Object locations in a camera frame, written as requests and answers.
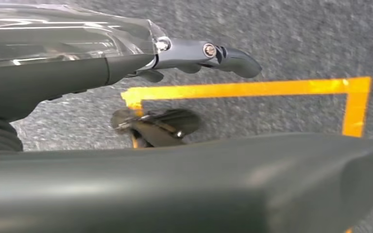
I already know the black robot foot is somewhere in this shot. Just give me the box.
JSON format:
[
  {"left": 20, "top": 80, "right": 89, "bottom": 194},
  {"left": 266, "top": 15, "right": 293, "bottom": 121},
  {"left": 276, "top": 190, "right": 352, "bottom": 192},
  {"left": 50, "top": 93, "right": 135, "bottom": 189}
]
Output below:
[{"left": 110, "top": 108, "right": 202, "bottom": 150}]

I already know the yellow floor tape square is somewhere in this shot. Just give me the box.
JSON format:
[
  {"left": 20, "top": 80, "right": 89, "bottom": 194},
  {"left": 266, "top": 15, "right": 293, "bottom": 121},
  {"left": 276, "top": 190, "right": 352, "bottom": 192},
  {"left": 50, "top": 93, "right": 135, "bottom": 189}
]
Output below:
[{"left": 120, "top": 76, "right": 373, "bottom": 233}]

